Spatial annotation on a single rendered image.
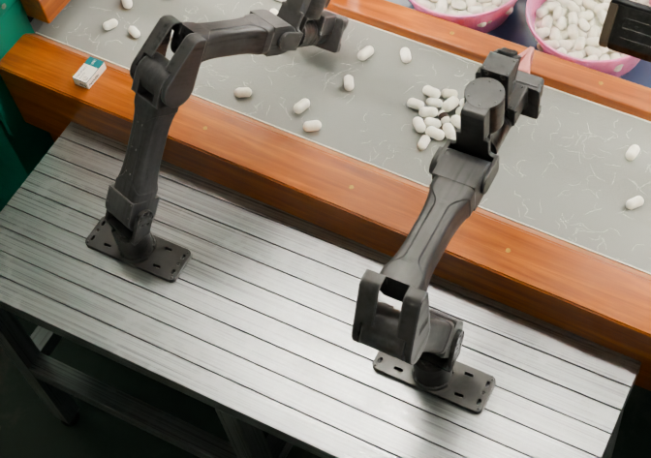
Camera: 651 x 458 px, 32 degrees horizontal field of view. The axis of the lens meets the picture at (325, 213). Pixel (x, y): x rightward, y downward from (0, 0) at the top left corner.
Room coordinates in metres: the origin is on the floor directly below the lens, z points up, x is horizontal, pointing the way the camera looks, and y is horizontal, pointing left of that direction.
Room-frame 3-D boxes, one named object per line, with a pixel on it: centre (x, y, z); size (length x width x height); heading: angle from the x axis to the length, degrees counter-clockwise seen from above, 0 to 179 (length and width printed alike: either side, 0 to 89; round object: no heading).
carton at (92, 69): (1.56, 0.40, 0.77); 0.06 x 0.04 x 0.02; 141
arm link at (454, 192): (0.84, -0.13, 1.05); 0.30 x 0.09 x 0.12; 143
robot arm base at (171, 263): (1.20, 0.35, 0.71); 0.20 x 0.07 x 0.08; 53
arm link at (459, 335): (0.84, -0.13, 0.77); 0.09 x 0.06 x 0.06; 53
